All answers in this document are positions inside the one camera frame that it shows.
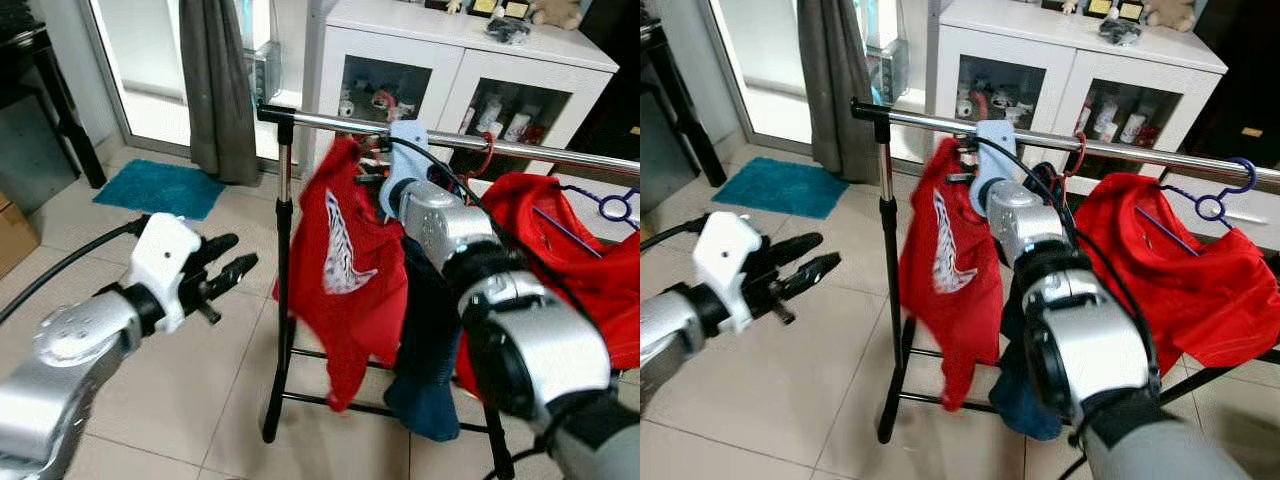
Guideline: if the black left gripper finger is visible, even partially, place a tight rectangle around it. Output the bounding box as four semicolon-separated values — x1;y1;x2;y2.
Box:
780;253;843;299
766;233;824;269
206;253;260;299
190;233;241;269

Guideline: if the red shirt white print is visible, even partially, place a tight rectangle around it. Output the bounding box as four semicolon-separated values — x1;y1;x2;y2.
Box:
897;137;1006;413
273;135;411;413

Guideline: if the purple hanger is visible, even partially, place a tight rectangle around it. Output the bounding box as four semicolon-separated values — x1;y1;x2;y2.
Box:
1135;157;1259;256
530;185;641;259

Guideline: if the teal floor mat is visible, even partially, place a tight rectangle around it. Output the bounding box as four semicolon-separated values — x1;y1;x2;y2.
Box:
712;156;851;221
93;158;228;221

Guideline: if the chrome and black clothes rack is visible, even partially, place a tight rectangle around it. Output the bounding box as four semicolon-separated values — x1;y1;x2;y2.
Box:
850;97;1280;446
256;100;641;480

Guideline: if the white glass-door cabinet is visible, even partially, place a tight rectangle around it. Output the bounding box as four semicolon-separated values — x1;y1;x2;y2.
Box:
305;0;621;191
925;0;1229;191

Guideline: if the grey curtain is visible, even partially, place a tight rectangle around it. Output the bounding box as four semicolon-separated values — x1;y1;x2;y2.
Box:
180;0;261;186
797;0;879;186

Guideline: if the cardboard box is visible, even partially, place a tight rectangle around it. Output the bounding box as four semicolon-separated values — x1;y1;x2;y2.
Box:
0;195;41;279

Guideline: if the plain red garment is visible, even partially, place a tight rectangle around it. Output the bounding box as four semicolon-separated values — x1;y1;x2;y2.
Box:
1075;172;1280;371
455;172;641;396

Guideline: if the black desk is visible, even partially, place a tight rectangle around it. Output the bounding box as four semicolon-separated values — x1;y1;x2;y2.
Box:
0;25;108;216
640;20;728;188

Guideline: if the small black object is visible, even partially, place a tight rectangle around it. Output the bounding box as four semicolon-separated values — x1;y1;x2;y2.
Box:
1097;18;1141;47
487;15;533;45

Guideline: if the blue denim garment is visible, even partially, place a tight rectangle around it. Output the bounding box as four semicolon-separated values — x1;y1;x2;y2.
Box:
990;300;1063;443
383;235;463;443

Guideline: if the brown plush toy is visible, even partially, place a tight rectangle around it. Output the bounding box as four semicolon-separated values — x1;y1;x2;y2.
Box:
1145;0;1198;31
530;0;583;29

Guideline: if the black speaker box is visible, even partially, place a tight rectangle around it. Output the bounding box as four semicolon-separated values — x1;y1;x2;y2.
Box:
1190;0;1280;166
580;0;641;161

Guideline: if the pale grey right wrist camera mount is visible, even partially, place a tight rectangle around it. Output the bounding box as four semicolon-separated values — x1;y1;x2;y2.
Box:
970;120;1019;216
378;120;431;221

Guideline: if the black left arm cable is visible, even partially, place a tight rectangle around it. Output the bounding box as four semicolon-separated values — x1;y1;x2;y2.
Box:
0;215;151;326
640;213;713;251

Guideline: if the red wire hanger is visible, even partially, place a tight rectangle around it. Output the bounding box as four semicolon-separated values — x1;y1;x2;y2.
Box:
1062;130;1089;181
468;130;496;181

